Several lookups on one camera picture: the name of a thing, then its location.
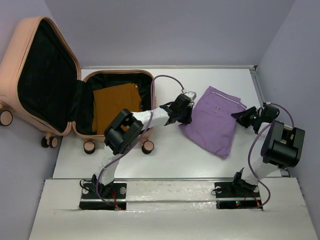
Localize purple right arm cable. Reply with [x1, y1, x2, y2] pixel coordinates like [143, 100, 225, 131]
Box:
[237, 102, 297, 208]

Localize purple shorts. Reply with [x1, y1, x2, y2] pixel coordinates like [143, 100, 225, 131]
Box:
[178, 86, 247, 159]

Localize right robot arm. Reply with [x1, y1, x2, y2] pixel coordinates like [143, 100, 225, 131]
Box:
[230, 102, 305, 196]

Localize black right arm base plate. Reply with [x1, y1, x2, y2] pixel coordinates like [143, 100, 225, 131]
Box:
[210, 179, 264, 210]

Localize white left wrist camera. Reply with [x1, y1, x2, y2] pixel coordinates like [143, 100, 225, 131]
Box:
[183, 91, 197, 102]

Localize pink hard-shell suitcase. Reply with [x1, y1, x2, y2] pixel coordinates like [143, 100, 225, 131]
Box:
[0, 16, 156, 154]

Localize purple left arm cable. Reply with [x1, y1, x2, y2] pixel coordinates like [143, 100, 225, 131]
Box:
[96, 74, 187, 208]

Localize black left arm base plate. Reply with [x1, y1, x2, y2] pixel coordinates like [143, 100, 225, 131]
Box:
[78, 179, 127, 211]

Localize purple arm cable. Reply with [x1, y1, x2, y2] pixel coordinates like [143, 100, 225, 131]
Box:
[96, 74, 187, 208]
[237, 102, 297, 208]

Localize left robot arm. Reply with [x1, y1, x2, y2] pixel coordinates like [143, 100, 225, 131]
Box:
[91, 91, 197, 198]

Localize mustard brown trousers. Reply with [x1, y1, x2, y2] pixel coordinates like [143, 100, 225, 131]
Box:
[92, 83, 142, 135]

